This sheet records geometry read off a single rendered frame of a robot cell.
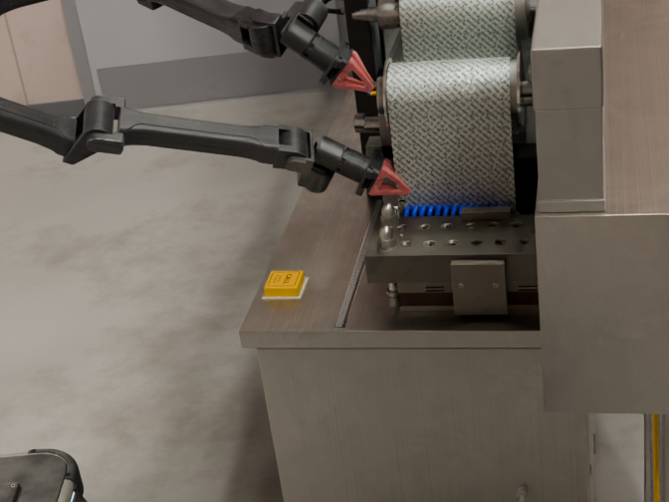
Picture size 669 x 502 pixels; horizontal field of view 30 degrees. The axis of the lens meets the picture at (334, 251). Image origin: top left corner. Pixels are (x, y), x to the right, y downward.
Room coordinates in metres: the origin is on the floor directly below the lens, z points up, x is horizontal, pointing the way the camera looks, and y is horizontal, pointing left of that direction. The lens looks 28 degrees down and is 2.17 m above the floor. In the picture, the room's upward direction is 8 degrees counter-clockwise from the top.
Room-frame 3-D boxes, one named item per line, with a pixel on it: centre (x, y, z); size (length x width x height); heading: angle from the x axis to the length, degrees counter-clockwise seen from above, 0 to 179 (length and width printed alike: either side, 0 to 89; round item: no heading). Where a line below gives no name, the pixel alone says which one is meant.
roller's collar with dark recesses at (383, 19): (2.57, -0.19, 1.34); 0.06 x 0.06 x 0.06; 76
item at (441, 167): (2.23, -0.26, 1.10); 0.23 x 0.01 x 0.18; 76
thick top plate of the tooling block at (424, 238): (2.11, -0.27, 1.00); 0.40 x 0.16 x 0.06; 76
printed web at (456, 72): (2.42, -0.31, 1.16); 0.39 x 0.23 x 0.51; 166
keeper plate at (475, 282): (2.01, -0.26, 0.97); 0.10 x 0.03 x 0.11; 76
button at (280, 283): (2.22, 0.11, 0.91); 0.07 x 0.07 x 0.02; 76
